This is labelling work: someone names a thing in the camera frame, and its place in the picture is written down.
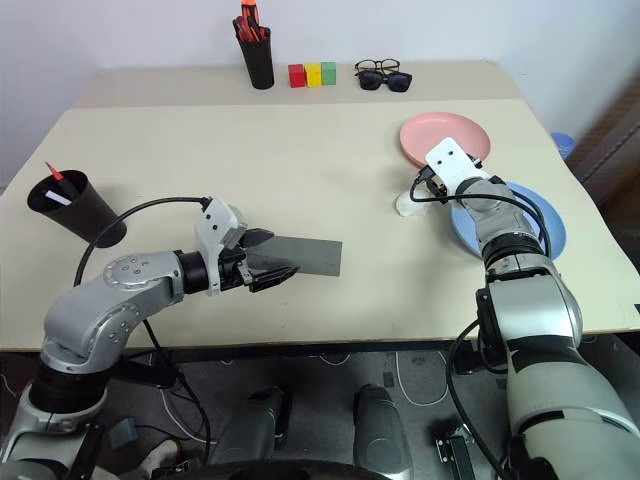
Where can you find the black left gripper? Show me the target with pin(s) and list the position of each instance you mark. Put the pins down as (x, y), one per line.
(232, 272)

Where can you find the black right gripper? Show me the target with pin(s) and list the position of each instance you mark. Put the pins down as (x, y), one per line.
(437, 190)

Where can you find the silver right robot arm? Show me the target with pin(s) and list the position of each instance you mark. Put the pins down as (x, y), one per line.
(540, 310)

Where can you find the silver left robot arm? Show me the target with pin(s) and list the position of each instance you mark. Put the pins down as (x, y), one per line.
(135, 272)

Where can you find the pink plate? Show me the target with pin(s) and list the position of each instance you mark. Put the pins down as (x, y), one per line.
(440, 127)

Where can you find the white crumpled cloth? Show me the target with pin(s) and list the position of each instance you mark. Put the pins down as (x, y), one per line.
(407, 206)

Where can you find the blue plastic stool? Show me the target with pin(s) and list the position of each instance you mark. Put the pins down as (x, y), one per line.
(562, 145)

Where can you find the blue plate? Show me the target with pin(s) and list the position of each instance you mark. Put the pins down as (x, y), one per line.
(555, 235)

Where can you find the black sunglasses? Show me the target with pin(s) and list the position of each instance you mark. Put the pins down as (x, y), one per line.
(370, 81)

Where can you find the brown framed clear glasses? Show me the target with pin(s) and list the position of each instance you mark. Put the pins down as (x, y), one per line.
(367, 66)

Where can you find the dark grey rounded housing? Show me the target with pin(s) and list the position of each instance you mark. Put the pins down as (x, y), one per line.
(260, 425)
(380, 430)

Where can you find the green wooden block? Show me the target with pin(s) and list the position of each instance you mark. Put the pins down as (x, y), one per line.
(328, 73)

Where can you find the red wooden block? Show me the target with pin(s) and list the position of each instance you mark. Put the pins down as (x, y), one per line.
(296, 76)

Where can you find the black tilted pen cup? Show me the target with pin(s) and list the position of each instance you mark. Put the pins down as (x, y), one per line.
(85, 215)

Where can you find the yellow wooden block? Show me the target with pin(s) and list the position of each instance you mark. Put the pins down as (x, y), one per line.
(314, 75)

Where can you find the black upright pen holder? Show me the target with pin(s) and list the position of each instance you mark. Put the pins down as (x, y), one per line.
(257, 65)

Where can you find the black and white marker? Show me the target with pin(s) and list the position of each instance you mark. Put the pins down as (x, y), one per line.
(57, 197)

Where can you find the small blue grey box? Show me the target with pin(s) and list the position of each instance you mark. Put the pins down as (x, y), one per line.
(122, 432)

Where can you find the red orange pen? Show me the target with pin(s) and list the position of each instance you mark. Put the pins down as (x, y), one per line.
(56, 173)

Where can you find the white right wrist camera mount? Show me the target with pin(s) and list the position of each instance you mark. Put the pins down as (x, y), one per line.
(450, 160)

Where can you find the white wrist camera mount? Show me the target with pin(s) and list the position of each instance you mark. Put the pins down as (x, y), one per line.
(215, 225)
(450, 160)

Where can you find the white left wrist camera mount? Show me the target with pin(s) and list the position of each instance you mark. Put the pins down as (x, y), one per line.
(215, 225)

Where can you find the black table frame bar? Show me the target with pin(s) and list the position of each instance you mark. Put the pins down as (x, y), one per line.
(250, 352)

